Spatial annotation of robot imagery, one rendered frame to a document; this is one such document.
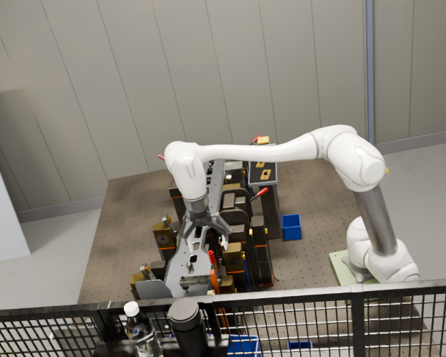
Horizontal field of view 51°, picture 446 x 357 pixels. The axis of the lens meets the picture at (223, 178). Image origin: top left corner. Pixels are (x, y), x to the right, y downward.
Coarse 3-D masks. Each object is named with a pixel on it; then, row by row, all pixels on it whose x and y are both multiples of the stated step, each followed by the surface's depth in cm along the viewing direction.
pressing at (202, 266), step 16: (224, 160) 282; (208, 176) 271; (224, 176) 268; (192, 240) 225; (176, 256) 217; (208, 256) 213; (176, 272) 208; (208, 272) 205; (176, 288) 200; (192, 288) 198; (208, 288) 196
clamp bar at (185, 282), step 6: (186, 276) 194; (192, 276) 194; (198, 276) 193; (204, 276) 192; (180, 282) 192; (186, 282) 192; (192, 282) 191; (198, 282) 191; (204, 282) 191; (210, 282) 190; (186, 288) 194
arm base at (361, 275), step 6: (342, 258) 230; (348, 258) 228; (348, 264) 225; (354, 270) 220; (360, 270) 217; (366, 270) 216; (354, 276) 220; (360, 276) 217; (366, 276) 217; (372, 276) 217; (360, 282) 216
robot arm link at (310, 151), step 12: (168, 144) 180; (180, 144) 176; (192, 144) 176; (288, 144) 172; (300, 144) 172; (312, 144) 172; (168, 156) 173; (204, 156) 176; (216, 156) 178; (228, 156) 177; (240, 156) 175; (252, 156) 173; (264, 156) 172; (276, 156) 171; (288, 156) 171; (300, 156) 172; (312, 156) 174; (168, 168) 173
